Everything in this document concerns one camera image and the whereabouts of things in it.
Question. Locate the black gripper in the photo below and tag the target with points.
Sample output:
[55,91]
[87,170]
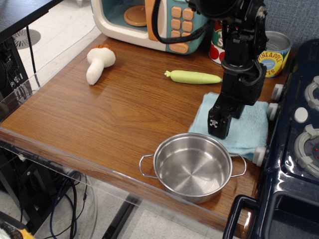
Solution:
[241,86]

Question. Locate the light blue cloth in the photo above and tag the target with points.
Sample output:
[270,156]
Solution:
[245,134]

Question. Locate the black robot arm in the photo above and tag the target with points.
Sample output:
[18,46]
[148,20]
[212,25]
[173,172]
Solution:
[244,39]

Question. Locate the stainless steel pot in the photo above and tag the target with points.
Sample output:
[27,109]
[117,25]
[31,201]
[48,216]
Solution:
[193,167]

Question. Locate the white stove knob lower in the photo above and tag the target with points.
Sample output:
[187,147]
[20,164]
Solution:
[259,155]

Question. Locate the white stove knob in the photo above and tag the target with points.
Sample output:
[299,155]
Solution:
[271,111]
[259,155]
[277,91]

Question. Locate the white stove knob middle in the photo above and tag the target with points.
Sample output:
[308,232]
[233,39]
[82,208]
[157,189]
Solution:
[271,111]

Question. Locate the white stove knob upper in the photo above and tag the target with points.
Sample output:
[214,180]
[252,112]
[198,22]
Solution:
[277,91]

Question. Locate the tomato sauce can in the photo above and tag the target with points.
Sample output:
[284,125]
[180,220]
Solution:
[217,52]

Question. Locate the white stove button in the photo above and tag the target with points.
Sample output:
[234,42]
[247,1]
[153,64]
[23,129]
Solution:
[301,115]

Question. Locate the grey stove burner front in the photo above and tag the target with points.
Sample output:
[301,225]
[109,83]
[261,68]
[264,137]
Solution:
[306,150]

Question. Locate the grey stove burner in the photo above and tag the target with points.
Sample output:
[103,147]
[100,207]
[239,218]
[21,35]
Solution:
[306,150]
[312,101]

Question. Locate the grey stove burner rear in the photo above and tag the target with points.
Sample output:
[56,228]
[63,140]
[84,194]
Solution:
[312,101]

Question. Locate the pineapple slices can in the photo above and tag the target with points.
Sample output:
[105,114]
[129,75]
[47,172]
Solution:
[275,56]

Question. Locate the dark blue toy stove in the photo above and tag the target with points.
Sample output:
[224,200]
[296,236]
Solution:
[287,203]

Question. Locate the toy microwave oven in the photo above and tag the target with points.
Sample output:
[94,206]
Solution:
[175,19]

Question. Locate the plush mushroom toy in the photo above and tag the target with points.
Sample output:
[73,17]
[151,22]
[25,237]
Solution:
[99,57]

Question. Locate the orange toy plate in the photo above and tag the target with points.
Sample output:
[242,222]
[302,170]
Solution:
[136,16]

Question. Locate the clear acrylic barrier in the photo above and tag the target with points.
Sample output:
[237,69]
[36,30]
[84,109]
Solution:
[91,129]

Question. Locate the round floor vent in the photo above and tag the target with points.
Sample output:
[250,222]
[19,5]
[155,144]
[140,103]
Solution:
[21,37]

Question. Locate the black desk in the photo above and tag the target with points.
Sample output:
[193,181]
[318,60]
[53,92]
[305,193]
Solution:
[17,14]

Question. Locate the green handled metal spoon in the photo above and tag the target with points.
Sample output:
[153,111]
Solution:
[188,77]

